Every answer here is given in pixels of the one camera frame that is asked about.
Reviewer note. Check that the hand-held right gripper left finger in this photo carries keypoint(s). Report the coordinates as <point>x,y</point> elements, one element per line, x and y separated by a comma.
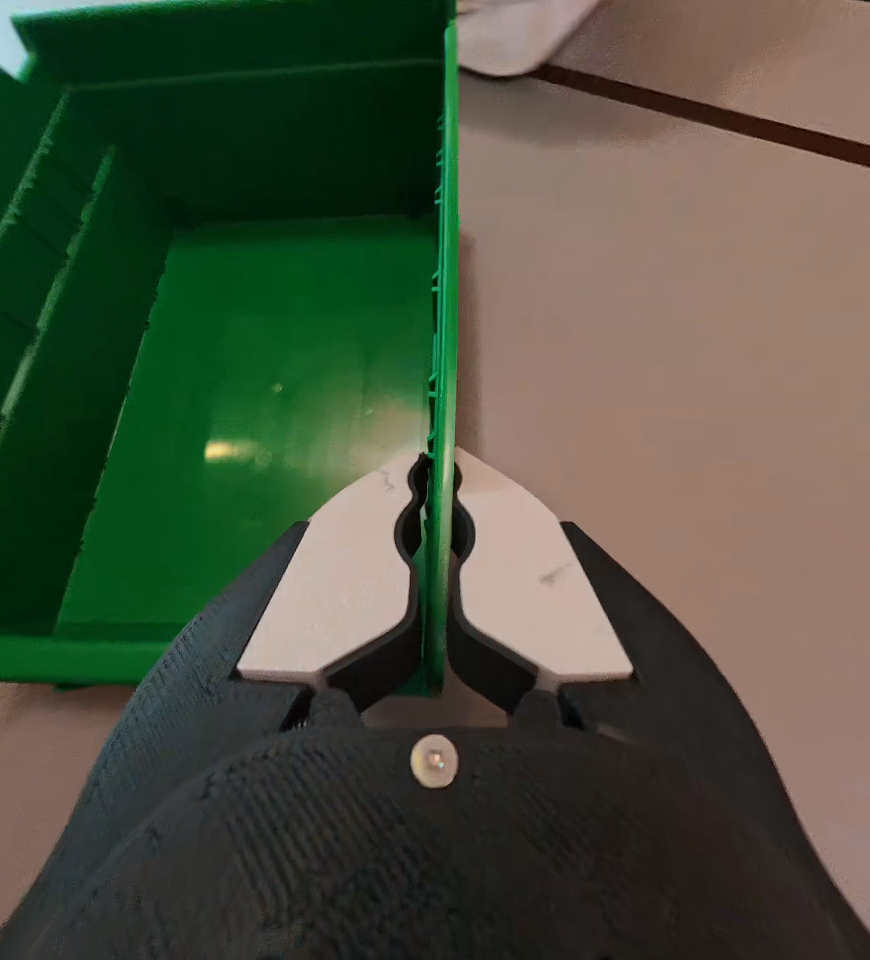
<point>322,600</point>

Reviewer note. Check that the green plastic bin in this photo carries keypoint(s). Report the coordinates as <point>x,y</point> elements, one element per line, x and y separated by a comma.
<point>254,375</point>

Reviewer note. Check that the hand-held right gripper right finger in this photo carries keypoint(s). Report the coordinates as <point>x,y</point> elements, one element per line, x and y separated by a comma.
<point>540,600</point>

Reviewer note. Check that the white sheet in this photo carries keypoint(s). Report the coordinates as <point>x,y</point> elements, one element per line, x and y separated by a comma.
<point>510,37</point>

